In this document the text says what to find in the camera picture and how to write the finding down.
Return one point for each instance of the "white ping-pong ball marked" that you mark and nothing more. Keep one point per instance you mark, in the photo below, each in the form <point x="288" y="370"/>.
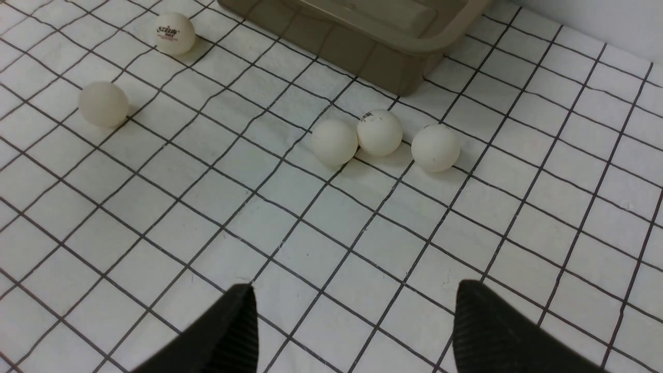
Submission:
<point x="379" y="132"/>

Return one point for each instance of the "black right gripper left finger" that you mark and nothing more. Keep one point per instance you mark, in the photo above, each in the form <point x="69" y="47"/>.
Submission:
<point x="223" y="339"/>

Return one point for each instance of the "plain white ping-pong ball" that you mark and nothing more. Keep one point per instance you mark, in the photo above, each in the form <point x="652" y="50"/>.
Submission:
<point x="103" y="104"/>

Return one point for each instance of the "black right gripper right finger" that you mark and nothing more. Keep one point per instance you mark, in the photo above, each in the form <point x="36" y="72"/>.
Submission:
<point x="490" y="335"/>

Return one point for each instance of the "white grid-pattern tablecloth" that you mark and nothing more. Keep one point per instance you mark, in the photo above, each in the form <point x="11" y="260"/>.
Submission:
<point x="114" y="240"/>

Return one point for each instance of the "olive plastic bin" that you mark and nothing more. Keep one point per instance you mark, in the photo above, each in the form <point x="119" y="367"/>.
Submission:
<point x="392" y="44"/>

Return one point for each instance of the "white ping-pong ball with logo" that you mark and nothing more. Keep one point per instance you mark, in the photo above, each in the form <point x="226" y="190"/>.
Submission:
<point x="174" y="33"/>

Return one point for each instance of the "white ping-pong ball cluster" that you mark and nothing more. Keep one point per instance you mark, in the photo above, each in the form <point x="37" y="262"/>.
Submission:
<point x="435" y="148"/>
<point x="334" y="142"/>

